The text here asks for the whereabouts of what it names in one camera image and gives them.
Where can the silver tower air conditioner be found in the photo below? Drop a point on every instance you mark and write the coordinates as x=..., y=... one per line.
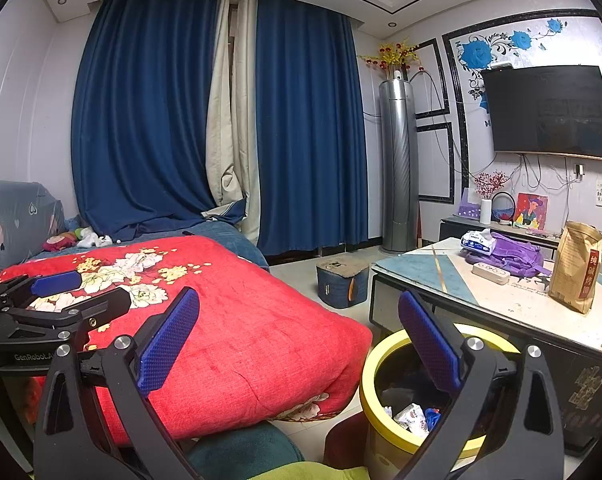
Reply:
x=400, y=170

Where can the yellow white snack wrapper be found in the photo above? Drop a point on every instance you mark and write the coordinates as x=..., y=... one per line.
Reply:
x=411, y=417

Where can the beige curtain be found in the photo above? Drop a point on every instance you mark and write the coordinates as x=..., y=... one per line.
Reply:
x=233, y=135

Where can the red floral blanket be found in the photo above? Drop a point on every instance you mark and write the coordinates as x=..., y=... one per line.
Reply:
x=261, y=330

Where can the yellow artificial flowers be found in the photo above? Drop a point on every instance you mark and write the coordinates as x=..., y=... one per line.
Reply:
x=393, y=55

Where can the white power strip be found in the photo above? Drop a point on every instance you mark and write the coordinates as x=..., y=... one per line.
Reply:
x=491, y=273

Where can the small television top device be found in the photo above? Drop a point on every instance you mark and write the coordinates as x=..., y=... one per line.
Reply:
x=502, y=66

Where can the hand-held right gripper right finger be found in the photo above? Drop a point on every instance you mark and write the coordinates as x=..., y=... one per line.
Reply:
x=428, y=342

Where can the black wall television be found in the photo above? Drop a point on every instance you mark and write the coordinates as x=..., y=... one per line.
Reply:
x=548, y=110

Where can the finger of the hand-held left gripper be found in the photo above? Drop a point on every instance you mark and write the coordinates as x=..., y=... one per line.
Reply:
x=96, y=305
x=56, y=282

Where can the glass top coffee table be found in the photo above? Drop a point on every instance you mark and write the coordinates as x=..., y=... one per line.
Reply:
x=411, y=270

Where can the lime green cushion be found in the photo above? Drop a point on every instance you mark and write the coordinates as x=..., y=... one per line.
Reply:
x=321, y=472

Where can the yellow rimmed trash can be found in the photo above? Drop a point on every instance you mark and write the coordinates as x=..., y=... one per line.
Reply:
x=381, y=355

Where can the green plush toy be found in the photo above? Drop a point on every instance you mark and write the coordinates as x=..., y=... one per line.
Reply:
x=73, y=234

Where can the brown paper bag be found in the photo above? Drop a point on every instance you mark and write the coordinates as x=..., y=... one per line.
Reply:
x=576, y=270

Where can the white tissue pack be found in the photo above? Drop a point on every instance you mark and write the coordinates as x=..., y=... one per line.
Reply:
x=477, y=241

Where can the round framed ornament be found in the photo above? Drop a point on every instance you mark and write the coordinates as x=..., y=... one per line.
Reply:
x=503, y=209

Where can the blue covered sofa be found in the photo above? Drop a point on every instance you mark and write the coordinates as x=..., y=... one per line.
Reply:
x=241, y=247

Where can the low television cabinet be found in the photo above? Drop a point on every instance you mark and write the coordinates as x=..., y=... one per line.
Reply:
x=451, y=225

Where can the white plush toy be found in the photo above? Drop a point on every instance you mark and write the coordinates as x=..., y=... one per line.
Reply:
x=93, y=239

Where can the blue round stool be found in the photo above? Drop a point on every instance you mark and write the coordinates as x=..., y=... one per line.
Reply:
x=338, y=285

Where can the wall socket charger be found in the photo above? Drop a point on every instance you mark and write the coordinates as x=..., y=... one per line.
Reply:
x=578, y=170

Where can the grey printed sofa backrest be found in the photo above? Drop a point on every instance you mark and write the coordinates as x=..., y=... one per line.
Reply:
x=26, y=220

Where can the colourful painting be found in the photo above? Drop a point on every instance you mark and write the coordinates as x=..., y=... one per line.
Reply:
x=531, y=212

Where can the purple card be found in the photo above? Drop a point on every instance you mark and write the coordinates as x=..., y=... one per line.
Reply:
x=468, y=205

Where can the red plush toy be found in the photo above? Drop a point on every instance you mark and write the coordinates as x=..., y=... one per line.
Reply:
x=58, y=243

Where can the dark red cushion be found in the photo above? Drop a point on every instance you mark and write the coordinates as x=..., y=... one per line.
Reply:
x=346, y=440

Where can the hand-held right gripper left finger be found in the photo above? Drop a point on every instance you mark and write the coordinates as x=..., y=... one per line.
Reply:
x=168, y=342

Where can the white vase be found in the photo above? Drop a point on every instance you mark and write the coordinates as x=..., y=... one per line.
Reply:
x=485, y=212

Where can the blue curtain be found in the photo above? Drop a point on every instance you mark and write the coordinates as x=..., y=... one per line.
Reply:
x=311, y=130
x=141, y=120

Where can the teal cushion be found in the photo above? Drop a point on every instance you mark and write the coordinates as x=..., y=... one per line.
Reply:
x=241, y=450

